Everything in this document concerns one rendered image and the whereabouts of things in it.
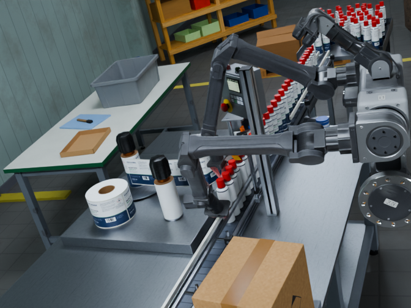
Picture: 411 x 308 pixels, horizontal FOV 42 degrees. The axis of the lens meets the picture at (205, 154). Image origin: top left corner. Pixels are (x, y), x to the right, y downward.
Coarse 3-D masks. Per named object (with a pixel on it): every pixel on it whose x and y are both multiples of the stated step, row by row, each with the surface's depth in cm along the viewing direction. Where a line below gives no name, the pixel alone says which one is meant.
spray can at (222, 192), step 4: (216, 180) 221; (220, 180) 219; (220, 184) 220; (224, 184) 221; (220, 188) 221; (224, 188) 221; (228, 188) 223; (220, 192) 221; (224, 192) 221; (228, 192) 222; (220, 196) 222; (224, 196) 221; (228, 196) 222; (232, 216) 226; (232, 220) 227
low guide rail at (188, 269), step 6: (216, 222) 224; (210, 228) 221; (210, 234) 219; (204, 240) 214; (204, 246) 213; (198, 252) 208; (192, 258) 205; (192, 264) 203; (186, 270) 199; (180, 276) 197; (186, 276) 199; (180, 282) 195; (174, 288) 191; (174, 294) 191; (168, 300) 187; (162, 306) 184; (168, 306) 186
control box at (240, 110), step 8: (232, 64) 224; (240, 64) 222; (232, 72) 215; (256, 72) 212; (224, 80) 219; (256, 80) 213; (224, 88) 222; (240, 88) 211; (224, 96) 224; (240, 96) 214; (264, 96) 217; (232, 104) 222; (264, 104) 218; (232, 112) 224; (240, 112) 219; (264, 112) 219
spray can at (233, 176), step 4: (228, 168) 228; (232, 168) 228; (232, 172) 229; (232, 176) 229; (236, 176) 229; (236, 180) 230; (236, 184) 230; (236, 188) 231; (236, 192) 232; (240, 200) 234; (240, 204) 234; (240, 208) 235
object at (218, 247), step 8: (288, 128) 299; (272, 160) 270; (248, 200) 240; (240, 216) 230; (232, 224) 226; (216, 232) 224; (224, 232) 222; (232, 232) 221; (216, 248) 214; (200, 256) 211; (208, 256) 210; (216, 256) 209; (208, 264) 206; (192, 272) 203; (200, 272) 202; (208, 272) 201; (200, 280) 198; (192, 288) 195; (176, 296) 193; (184, 296) 192; (184, 304) 188; (192, 304) 187
